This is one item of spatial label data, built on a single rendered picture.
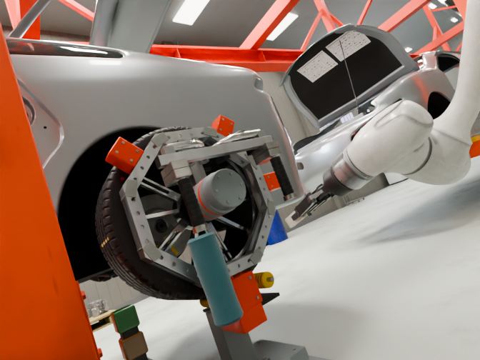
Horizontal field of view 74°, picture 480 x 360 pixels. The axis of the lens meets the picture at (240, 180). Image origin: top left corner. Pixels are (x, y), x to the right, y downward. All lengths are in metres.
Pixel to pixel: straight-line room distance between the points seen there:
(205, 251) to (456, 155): 0.66
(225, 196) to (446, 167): 0.58
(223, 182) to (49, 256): 0.50
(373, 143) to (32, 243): 0.73
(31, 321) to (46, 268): 0.10
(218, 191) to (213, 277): 0.25
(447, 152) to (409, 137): 0.13
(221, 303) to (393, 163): 0.58
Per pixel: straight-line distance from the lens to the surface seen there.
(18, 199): 0.83
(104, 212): 1.11
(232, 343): 1.29
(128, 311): 0.67
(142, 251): 1.02
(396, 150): 0.68
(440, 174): 0.80
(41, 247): 0.81
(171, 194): 1.19
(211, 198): 0.98
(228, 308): 0.96
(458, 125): 0.81
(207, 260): 0.94
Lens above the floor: 0.73
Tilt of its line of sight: 8 degrees up
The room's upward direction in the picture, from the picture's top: 21 degrees counter-clockwise
